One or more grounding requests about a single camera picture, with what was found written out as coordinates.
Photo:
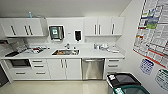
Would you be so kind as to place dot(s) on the stainless steel dishwasher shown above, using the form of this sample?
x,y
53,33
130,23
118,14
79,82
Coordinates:
x,y
93,70

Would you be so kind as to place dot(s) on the steel kitchen sink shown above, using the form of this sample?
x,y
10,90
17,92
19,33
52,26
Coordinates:
x,y
75,50

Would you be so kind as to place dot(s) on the chrome sink faucet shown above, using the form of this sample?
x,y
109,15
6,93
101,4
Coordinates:
x,y
67,46

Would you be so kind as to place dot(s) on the stack of white plates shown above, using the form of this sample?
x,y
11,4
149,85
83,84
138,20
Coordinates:
x,y
105,47

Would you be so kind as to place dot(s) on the steel paper towel dispenser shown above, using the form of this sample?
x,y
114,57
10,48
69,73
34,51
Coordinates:
x,y
55,33

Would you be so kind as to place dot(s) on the white double-door base cabinet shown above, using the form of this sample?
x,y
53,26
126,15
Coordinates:
x,y
55,71

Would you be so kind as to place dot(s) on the blue spray bottle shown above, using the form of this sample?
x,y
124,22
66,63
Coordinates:
x,y
30,15

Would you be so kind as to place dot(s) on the black built-in microwave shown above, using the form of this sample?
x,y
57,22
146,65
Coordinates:
x,y
20,63

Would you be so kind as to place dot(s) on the white wall cabinet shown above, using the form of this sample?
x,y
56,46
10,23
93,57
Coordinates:
x,y
105,26
20,26

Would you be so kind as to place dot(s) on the small wall poster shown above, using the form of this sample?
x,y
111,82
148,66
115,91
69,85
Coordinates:
x,y
162,80
146,66

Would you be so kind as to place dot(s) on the large wall poster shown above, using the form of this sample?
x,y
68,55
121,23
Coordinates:
x,y
151,30

